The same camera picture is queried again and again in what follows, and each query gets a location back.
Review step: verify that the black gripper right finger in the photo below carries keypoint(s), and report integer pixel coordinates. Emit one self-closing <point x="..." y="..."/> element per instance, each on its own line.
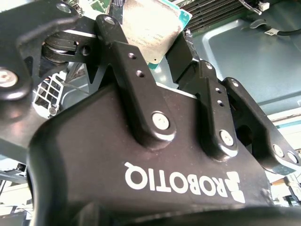
<point x="216" y="113"/>

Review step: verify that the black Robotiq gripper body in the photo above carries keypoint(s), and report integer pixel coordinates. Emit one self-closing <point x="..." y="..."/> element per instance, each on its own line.
<point x="94" y="153"/>

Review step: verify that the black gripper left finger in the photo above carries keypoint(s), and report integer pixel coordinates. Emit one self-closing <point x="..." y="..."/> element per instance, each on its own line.
<point x="131" y="70"/>

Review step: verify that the silver green CPU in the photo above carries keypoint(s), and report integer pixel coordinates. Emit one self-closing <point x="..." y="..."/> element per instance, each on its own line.
<point x="152" y="28"/>

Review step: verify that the metal locking lever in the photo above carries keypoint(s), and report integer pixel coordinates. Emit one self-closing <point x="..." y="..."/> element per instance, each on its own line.
<point x="251" y="8"/>

